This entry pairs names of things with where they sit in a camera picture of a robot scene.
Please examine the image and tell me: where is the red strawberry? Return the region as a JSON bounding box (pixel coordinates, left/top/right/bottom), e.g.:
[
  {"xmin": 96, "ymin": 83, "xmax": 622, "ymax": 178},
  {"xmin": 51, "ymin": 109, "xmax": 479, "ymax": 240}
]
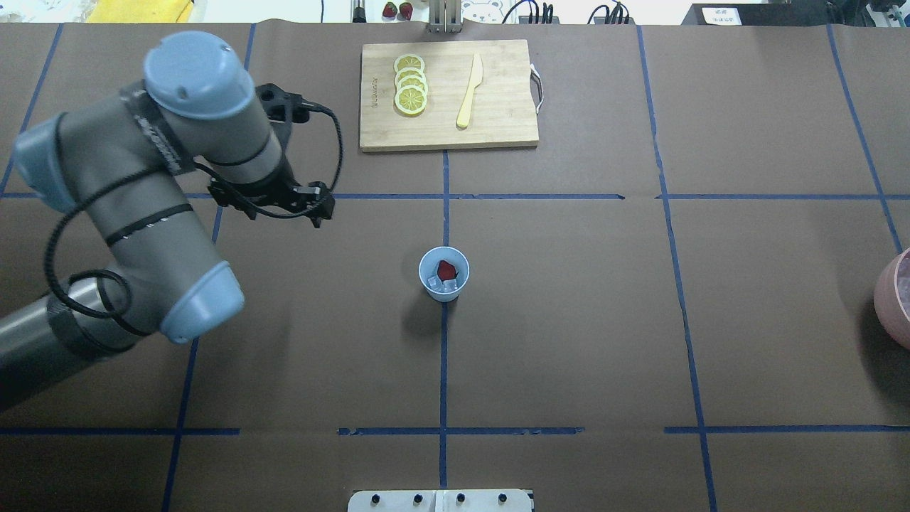
[{"xmin": 436, "ymin": 260, "xmax": 459, "ymax": 282}]

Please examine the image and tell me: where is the light blue plastic cup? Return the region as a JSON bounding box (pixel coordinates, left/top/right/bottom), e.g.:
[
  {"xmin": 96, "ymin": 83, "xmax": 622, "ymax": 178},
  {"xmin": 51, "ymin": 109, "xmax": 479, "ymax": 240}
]
[{"xmin": 418, "ymin": 246, "xmax": 471, "ymax": 304}]

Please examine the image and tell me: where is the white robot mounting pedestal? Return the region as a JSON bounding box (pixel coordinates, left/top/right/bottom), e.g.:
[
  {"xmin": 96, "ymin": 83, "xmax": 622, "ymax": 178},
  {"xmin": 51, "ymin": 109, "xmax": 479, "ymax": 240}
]
[{"xmin": 347, "ymin": 489, "xmax": 535, "ymax": 511}]

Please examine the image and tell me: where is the black red connector box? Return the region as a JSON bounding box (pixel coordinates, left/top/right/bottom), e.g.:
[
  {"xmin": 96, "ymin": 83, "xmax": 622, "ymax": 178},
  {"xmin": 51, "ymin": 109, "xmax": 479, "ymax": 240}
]
[
  {"xmin": 501, "ymin": 1, "xmax": 560, "ymax": 25},
  {"xmin": 586, "ymin": 1, "xmax": 634, "ymax": 26}
]

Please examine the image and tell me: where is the lemon slices row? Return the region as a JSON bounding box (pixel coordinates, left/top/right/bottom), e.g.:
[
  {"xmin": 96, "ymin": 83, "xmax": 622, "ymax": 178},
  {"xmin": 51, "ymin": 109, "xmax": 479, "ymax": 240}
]
[{"xmin": 394, "ymin": 54, "xmax": 429, "ymax": 117}]

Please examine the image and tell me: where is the wooden cutting board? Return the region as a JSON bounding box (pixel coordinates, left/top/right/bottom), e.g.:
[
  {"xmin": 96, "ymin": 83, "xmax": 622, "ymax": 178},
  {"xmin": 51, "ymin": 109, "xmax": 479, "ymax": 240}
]
[{"xmin": 360, "ymin": 39, "xmax": 540, "ymax": 152}]

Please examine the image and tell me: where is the aluminium frame post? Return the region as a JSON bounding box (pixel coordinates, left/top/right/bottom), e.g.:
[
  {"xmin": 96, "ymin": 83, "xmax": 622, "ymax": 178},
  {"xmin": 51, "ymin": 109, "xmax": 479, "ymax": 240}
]
[{"xmin": 427, "ymin": 0, "xmax": 464, "ymax": 33}]

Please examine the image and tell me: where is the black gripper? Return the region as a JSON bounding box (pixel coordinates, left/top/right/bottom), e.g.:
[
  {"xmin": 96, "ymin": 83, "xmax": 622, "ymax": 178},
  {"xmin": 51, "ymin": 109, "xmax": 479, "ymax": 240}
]
[{"xmin": 208, "ymin": 168, "xmax": 336, "ymax": 229}]

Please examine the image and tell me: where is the pink bowl of ice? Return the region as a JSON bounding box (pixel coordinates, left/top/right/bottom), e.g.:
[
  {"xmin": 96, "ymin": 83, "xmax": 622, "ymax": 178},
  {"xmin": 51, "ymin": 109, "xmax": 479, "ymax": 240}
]
[{"xmin": 873, "ymin": 249, "xmax": 909, "ymax": 350}]

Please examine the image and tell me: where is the yellow cloth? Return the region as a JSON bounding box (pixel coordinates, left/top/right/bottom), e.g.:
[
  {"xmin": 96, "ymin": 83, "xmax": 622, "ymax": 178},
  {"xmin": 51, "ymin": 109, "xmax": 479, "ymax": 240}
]
[{"xmin": 87, "ymin": 1, "xmax": 195, "ymax": 23}]

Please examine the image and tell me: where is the yellow plastic knife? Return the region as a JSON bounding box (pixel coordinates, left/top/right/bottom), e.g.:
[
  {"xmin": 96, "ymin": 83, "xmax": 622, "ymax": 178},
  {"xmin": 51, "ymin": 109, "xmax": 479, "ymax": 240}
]
[{"xmin": 456, "ymin": 53, "xmax": 484, "ymax": 130}]

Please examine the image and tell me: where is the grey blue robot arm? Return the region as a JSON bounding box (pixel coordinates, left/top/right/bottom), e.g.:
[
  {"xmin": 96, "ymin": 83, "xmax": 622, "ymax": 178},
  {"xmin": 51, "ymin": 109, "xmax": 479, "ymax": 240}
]
[{"xmin": 1, "ymin": 31, "xmax": 341, "ymax": 410}]

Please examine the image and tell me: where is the strawberry on side tray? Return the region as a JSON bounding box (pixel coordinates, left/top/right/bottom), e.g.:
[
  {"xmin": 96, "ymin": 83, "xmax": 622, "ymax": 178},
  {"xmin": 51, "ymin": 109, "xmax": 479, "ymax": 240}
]
[{"xmin": 381, "ymin": 1, "xmax": 414, "ymax": 21}]

